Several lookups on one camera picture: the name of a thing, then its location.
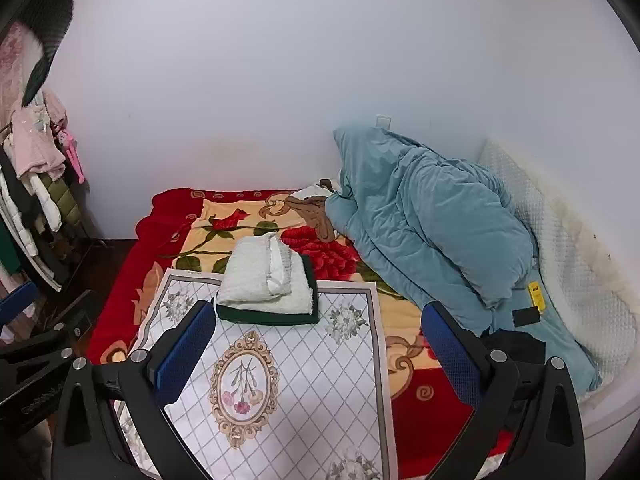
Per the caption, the blue quilt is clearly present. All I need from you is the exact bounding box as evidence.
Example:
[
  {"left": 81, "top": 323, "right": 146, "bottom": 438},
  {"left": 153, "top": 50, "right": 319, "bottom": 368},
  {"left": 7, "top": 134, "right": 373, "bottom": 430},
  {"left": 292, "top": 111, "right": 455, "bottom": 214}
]
[{"left": 327, "top": 125, "right": 603, "bottom": 393}]

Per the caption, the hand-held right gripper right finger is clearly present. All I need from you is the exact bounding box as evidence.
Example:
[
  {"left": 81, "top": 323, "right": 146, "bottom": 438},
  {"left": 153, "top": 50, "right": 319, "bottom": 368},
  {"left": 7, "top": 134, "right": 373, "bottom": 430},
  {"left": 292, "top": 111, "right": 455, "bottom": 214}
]
[{"left": 421, "top": 301, "right": 587, "bottom": 480}]

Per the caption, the pink hanger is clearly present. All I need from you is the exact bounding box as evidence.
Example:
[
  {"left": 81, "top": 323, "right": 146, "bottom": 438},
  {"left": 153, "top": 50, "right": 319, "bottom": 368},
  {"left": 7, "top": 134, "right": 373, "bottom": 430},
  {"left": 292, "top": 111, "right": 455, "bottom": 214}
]
[{"left": 55, "top": 127, "right": 86, "bottom": 184}]

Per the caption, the olive quilted jacket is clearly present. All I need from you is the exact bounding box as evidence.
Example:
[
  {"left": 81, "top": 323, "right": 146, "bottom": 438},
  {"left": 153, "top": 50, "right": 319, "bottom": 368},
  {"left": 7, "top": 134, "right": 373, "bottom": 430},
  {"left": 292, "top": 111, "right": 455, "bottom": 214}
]
[{"left": 37, "top": 172, "right": 83, "bottom": 231}]

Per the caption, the white cloth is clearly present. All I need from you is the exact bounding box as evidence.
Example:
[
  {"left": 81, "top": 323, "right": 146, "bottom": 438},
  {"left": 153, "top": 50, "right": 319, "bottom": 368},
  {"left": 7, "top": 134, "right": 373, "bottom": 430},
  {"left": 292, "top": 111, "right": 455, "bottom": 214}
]
[{"left": 295, "top": 182, "right": 343, "bottom": 202}]

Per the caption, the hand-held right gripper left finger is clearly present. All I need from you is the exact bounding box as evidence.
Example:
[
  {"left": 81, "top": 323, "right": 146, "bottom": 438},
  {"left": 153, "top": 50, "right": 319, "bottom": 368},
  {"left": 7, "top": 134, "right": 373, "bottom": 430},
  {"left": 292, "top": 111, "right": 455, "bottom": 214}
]
[{"left": 50, "top": 300, "right": 217, "bottom": 480}]

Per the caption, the white flower-print quilted mat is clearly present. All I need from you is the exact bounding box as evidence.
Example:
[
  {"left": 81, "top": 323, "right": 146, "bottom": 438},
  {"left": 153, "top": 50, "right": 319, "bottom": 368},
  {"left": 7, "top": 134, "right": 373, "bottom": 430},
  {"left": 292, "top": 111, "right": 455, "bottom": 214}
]
[{"left": 112, "top": 268, "right": 399, "bottom": 480}]

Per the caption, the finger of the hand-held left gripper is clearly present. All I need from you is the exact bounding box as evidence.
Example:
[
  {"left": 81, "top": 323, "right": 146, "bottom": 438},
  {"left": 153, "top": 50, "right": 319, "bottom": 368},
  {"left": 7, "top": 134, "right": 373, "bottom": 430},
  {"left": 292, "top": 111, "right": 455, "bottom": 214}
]
[
  {"left": 0, "top": 282, "right": 40, "bottom": 333},
  {"left": 0, "top": 290, "right": 94, "bottom": 368}
]

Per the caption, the metal clothes rack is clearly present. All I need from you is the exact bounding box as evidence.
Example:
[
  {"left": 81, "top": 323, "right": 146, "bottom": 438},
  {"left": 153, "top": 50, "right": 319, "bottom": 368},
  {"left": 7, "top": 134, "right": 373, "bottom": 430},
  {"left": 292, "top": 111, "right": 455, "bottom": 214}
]
[{"left": 50, "top": 185, "right": 108, "bottom": 283}]

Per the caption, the black cloth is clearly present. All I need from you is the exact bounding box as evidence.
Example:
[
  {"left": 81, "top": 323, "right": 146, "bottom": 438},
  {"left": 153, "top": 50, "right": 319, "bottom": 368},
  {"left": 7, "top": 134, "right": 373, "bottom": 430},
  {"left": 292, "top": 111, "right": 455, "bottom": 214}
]
[{"left": 480, "top": 331, "right": 547, "bottom": 441}]

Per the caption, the small black rectangular item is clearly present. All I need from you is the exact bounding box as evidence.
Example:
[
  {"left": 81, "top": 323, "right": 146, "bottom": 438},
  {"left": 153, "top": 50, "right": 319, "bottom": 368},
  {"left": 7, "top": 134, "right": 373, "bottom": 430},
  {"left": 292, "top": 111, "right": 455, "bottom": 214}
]
[{"left": 511, "top": 307, "right": 542, "bottom": 327}]

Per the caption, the white textured pillow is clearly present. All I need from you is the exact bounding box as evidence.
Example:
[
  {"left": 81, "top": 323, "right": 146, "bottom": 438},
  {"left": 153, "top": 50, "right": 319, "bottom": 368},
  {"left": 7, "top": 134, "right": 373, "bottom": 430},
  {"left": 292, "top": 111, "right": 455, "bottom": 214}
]
[{"left": 477, "top": 137, "right": 638, "bottom": 403}]

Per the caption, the red floral blanket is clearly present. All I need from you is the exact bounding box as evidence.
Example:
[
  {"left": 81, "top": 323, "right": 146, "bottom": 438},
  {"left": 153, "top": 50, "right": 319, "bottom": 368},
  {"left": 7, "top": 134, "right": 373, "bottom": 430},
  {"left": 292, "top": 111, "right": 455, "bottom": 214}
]
[{"left": 87, "top": 188, "right": 516, "bottom": 466}]

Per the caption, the dark green sweater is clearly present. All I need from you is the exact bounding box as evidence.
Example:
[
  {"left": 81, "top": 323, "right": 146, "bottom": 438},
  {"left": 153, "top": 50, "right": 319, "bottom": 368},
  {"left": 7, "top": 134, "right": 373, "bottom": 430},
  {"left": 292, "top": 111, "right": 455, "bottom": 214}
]
[{"left": 215, "top": 255, "right": 321, "bottom": 327}]

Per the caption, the white puffer jacket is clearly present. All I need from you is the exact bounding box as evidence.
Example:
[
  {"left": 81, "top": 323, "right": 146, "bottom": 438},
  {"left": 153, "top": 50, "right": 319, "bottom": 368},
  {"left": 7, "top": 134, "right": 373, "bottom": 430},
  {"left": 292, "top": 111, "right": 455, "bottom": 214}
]
[{"left": 0, "top": 170, "right": 63, "bottom": 257}]

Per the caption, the pale pink garment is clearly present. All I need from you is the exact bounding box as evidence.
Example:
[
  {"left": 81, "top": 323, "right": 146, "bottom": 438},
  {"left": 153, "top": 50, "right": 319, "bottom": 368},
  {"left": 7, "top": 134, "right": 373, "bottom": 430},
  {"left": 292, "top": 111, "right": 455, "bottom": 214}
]
[{"left": 0, "top": 25, "right": 68, "bottom": 179}]

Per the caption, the green hanging garment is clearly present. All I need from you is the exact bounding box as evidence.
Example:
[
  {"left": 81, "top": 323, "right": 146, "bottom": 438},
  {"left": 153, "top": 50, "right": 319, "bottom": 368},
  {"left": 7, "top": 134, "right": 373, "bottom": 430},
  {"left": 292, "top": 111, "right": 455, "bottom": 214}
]
[{"left": 0, "top": 220, "right": 21, "bottom": 272}]

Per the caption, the white fuzzy jacket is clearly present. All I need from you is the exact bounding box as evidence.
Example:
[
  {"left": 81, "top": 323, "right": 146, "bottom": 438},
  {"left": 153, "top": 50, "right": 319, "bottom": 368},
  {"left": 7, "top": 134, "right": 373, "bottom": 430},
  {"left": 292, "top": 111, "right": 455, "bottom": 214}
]
[{"left": 218, "top": 232, "right": 317, "bottom": 317}]

